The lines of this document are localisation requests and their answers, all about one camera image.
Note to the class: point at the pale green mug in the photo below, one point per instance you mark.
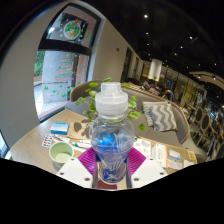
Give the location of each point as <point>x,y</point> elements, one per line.
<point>55,156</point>

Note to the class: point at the clear blue-labelled water bottle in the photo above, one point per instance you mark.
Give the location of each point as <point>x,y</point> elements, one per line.
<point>111,143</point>

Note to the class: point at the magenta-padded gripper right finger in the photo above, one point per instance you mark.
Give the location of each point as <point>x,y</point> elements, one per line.
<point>138,163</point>

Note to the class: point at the small blue white box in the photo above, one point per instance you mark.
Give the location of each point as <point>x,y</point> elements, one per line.
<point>59,128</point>

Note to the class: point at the blister pill pack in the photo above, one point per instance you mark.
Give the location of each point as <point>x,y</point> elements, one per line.
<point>47,141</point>

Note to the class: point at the white orange medicine box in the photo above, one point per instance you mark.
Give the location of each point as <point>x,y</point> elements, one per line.
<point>160,155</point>

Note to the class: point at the group of ceiling lights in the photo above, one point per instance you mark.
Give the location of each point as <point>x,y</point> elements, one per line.
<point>146,16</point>

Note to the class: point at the printed white leaflet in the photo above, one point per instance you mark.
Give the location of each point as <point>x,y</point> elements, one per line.
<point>142,146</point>

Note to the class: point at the grey curved sofa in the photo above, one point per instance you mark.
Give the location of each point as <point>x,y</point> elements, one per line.
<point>163,136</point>

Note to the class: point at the white ointment tube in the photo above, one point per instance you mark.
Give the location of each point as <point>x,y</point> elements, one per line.
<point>81,144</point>

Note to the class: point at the tree-shaped window decal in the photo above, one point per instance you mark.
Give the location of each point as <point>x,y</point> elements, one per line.
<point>65,70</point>

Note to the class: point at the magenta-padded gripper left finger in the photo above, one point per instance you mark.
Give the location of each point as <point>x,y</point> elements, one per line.
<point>86,163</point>

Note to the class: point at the green potted plant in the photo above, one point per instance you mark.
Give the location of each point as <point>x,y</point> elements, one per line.
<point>85,100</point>

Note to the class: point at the group of dining chairs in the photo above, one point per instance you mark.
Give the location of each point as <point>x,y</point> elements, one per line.
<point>206,123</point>

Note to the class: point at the small yellow card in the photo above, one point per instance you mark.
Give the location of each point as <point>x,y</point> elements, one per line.
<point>191,155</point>

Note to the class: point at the white blue paper packet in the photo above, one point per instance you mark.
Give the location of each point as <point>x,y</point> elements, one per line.
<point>174,160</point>

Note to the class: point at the grey chevron cushion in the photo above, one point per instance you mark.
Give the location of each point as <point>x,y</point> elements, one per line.
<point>161,116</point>

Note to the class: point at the white paper napkin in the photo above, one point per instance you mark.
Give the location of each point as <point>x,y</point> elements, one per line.
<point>189,163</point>

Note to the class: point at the round wreath window sticker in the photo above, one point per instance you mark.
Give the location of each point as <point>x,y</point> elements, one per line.
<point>71,30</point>

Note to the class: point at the person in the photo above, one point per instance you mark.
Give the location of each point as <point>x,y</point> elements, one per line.
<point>151,87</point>
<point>167,92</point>

